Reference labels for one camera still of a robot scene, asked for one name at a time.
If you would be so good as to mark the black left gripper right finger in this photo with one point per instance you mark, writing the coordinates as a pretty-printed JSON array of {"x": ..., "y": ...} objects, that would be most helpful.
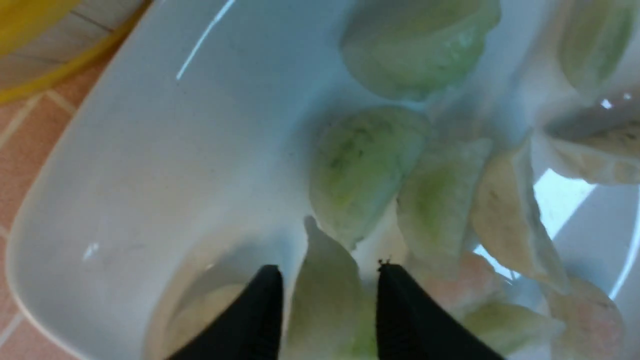
[{"x": 410, "y": 325}]

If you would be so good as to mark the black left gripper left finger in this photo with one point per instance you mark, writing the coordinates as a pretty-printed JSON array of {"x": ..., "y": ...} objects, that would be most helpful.
[{"x": 249, "y": 329}]

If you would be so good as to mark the pink dumpling plate centre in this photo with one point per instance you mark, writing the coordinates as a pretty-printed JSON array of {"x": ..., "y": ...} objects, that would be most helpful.
[{"x": 475, "y": 284}]

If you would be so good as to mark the pale green dumpling plate bottom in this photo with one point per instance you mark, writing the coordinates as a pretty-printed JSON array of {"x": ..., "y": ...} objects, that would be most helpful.
[{"x": 510, "y": 329}]

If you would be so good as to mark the beige dumpling plate middle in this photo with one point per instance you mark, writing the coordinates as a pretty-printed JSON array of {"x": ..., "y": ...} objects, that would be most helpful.
[{"x": 506, "y": 217}]

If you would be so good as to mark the white square plate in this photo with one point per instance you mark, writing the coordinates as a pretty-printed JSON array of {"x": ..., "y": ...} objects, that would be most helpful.
[{"x": 195, "y": 145}]

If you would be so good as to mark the pink dumpling plate bottom edge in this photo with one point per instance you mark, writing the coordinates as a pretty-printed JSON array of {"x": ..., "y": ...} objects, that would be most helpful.
[{"x": 595, "y": 329}]

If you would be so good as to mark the pale dumpling plate lower right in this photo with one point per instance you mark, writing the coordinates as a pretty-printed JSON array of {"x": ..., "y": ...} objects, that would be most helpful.
[{"x": 608, "y": 156}]

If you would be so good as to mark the pink checkered tablecloth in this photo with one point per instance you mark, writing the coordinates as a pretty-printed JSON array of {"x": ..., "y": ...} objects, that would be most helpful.
[{"x": 30, "y": 129}]

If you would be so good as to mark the yellow-rimmed bamboo steamer basket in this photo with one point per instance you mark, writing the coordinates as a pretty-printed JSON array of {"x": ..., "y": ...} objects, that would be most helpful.
[{"x": 44, "y": 42}]

